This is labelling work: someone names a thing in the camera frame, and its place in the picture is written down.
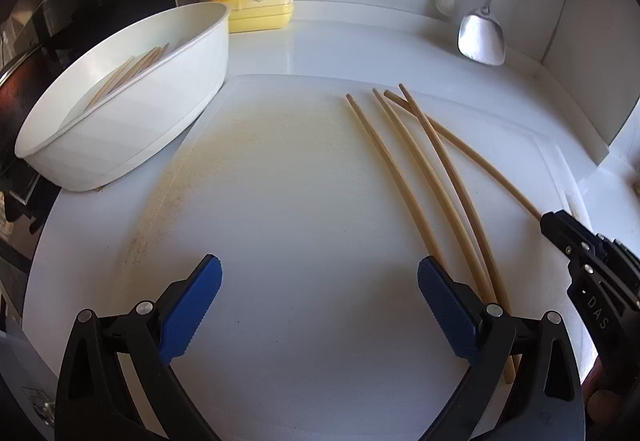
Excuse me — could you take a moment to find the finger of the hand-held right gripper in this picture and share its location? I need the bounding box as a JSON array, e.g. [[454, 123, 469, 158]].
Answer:
[[540, 210, 640, 282]]

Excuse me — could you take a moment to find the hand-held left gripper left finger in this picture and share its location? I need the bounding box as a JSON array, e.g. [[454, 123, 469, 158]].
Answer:
[[55, 253, 223, 441]]

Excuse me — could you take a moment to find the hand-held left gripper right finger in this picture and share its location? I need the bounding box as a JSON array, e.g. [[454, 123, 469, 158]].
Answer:
[[417, 256, 587, 441]]

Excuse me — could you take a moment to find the wooden chopstick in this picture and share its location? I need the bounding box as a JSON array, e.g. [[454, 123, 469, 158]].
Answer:
[[110, 46, 162, 92], [398, 83, 523, 384], [90, 55, 137, 110], [372, 89, 516, 384], [345, 93, 448, 272], [97, 49, 153, 102], [122, 43, 171, 84], [383, 91, 545, 222]]

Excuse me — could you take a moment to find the white round bowl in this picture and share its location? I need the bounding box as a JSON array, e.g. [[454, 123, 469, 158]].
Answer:
[[14, 2, 232, 192]]

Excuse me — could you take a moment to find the person's right hand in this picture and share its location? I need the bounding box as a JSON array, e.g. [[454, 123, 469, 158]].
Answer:
[[582, 360, 640, 431]]

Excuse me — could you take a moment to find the white cutting board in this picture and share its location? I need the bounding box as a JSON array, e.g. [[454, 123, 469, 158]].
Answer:
[[22, 73, 596, 441]]

